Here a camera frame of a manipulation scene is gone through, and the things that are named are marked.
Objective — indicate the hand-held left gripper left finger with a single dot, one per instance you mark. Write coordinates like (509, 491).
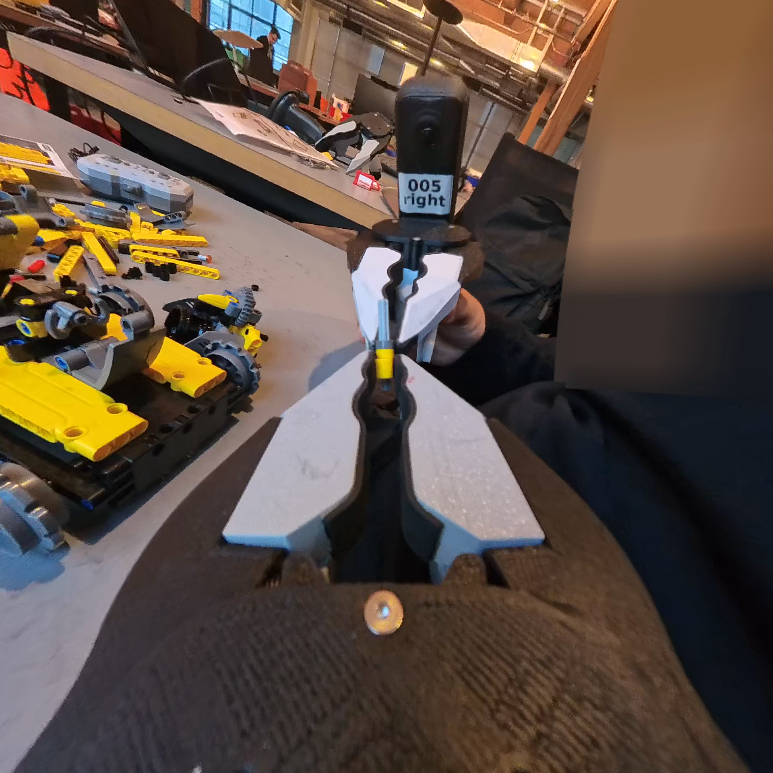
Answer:
(302, 471)

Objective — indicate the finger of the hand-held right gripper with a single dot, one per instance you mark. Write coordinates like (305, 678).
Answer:
(438, 290)
(368, 290)

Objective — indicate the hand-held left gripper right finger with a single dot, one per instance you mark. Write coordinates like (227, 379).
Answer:
(471, 471)

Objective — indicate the grey toy axle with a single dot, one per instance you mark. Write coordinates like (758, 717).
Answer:
(383, 320)

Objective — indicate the yellow toy connector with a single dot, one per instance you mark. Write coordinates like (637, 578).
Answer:
(385, 363)

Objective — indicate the person's right forearm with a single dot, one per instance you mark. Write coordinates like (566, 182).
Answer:
(513, 368)

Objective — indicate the grey desk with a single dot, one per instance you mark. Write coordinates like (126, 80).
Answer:
(290, 272)

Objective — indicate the person's right hand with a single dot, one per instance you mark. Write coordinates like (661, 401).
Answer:
(462, 332)

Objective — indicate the idle black grey gripper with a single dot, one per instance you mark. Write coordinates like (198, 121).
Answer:
(356, 136)

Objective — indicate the small red box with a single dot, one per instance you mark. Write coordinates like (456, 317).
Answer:
(366, 180)

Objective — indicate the black backpack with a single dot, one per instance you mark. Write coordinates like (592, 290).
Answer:
(525, 266)

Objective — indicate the black office chair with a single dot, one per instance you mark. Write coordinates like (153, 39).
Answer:
(525, 163)

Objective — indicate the black swivel chair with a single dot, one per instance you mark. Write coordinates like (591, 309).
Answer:
(296, 118)

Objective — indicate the white paper sheet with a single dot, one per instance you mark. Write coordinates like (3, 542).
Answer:
(266, 133)

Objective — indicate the toy wheel gear subassembly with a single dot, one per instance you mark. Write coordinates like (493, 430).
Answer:
(187, 320)

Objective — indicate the pile of loose toy pieces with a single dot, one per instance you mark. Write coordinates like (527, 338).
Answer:
(151, 250)

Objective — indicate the yellow toy vehicle model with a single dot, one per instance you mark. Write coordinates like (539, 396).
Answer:
(60, 398)

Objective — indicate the grey toy battery box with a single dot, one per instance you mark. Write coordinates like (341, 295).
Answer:
(133, 181)

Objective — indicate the black monitor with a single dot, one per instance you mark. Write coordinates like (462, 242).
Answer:
(175, 42)

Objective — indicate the grey table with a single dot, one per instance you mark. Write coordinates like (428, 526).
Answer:
(151, 108)

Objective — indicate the clear sticker sheet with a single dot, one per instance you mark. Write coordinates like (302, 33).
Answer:
(30, 154)

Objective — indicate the orange black patterned object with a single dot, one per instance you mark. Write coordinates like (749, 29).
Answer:
(21, 78)

